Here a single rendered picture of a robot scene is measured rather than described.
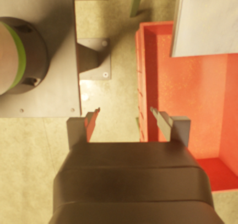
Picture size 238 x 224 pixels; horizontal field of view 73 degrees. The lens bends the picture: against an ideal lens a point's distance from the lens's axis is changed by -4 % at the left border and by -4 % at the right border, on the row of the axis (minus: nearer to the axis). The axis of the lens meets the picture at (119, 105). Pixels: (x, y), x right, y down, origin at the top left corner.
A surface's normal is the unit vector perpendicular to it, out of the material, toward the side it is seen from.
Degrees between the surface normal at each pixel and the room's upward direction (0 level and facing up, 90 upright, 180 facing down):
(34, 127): 0
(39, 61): 66
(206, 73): 0
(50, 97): 0
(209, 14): 30
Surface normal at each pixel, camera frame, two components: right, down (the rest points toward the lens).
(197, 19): 0.04, 0.70
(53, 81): 0.00, 0.25
